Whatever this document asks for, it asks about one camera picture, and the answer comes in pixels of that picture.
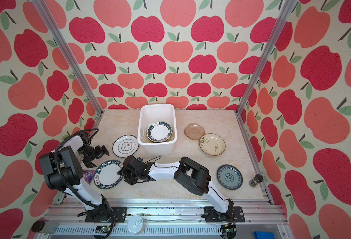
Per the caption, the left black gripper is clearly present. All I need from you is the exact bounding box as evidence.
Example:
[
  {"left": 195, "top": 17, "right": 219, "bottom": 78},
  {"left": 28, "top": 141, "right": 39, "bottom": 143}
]
[{"left": 78, "top": 144, "right": 108, "bottom": 168}]

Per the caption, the white plate black flower outline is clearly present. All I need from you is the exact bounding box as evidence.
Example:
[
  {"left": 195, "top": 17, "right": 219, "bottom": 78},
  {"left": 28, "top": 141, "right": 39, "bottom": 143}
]
[{"left": 112, "top": 135, "right": 139, "bottom": 158}]

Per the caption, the white plate green text rim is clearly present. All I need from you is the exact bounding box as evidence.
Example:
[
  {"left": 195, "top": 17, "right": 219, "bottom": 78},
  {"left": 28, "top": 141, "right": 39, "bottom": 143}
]
[{"left": 93, "top": 160, "right": 123, "bottom": 190}]

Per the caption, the white plate green red rim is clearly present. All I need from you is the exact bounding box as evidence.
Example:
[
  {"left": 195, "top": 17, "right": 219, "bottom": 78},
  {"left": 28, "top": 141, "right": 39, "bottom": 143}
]
[{"left": 147, "top": 121, "right": 173, "bottom": 143}]

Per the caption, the cream plate with plant drawing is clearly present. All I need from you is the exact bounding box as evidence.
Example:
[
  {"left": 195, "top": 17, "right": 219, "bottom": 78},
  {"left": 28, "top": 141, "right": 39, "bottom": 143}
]
[{"left": 199, "top": 133, "right": 226, "bottom": 156}]

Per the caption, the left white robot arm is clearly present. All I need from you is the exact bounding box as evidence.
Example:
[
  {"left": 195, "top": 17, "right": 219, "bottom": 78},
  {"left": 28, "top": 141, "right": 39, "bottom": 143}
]
[{"left": 40, "top": 128, "right": 116, "bottom": 223}]

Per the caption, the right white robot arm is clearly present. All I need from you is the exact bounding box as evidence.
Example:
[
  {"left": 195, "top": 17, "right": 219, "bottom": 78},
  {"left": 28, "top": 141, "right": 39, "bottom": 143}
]
[{"left": 117, "top": 155, "right": 235, "bottom": 223}]

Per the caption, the white plastic bin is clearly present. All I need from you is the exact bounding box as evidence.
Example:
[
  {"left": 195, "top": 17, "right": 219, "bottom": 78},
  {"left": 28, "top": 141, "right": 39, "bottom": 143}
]
[{"left": 138, "top": 104, "right": 177, "bottom": 156}]

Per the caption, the purple snack bag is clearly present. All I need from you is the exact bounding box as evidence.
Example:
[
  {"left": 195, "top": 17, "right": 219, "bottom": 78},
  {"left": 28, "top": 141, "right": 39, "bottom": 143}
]
[{"left": 83, "top": 169, "right": 95, "bottom": 184}]

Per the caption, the pink ribbed glass plate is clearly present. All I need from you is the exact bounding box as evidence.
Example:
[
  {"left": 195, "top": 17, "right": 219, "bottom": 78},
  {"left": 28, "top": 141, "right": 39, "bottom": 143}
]
[{"left": 184, "top": 123, "right": 205, "bottom": 140}]

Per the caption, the black round knob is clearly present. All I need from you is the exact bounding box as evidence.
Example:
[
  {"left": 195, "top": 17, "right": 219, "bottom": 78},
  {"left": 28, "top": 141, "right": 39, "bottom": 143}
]
[{"left": 31, "top": 220, "right": 45, "bottom": 233}]

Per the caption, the blue patterned plate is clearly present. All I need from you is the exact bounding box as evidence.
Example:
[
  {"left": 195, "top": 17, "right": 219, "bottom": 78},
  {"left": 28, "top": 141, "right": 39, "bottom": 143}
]
[{"left": 217, "top": 164, "right": 243, "bottom": 190}]

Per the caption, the small metal cylinder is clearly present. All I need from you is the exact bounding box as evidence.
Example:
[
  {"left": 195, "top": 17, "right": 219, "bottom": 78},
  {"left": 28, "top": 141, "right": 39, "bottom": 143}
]
[{"left": 249, "top": 174, "right": 264, "bottom": 188}]

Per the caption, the blue object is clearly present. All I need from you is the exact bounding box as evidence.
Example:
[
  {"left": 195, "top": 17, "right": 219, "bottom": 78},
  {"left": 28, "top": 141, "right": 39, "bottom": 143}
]
[{"left": 254, "top": 231, "right": 275, "bottom": 239}]

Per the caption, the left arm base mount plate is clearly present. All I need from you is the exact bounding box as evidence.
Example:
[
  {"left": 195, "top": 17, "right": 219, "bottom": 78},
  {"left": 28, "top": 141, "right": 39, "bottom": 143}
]
[{"left": 85, "top": 207, "right": 127, "bottom": 223}]

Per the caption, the aluminium front rail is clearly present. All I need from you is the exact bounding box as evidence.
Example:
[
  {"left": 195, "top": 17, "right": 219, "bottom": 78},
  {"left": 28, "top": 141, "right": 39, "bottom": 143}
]
[{"left": 34, "top": 198, "right": 293, "bottom": 239}]

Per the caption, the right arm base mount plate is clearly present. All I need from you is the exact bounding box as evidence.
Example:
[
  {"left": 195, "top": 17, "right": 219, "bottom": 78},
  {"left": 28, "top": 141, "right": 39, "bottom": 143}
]
[{"left": 202, "top": 207, "right": 245, "bottom": 223}]

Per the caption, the left aluminium frame post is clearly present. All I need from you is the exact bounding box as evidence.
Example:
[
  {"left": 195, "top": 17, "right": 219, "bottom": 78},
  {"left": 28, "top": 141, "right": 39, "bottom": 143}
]
[{"left": 32, "top": 1, "right": 103, "bottom": 117}]

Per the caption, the aluminium frame post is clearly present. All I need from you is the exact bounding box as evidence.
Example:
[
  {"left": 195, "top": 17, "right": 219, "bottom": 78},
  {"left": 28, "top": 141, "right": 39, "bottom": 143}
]
[
  {"left": 236, "top": 0, "right": 297, "bottom": 117},
  {"left": 32, "top": 1, "right": 103, "bottom": 117}
]

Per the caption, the right aluminium frame post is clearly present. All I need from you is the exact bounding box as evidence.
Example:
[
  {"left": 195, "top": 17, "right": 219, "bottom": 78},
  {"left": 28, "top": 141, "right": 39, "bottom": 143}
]
[{"left": 236, "top": 0, "right": 297, "bottom": 117}]

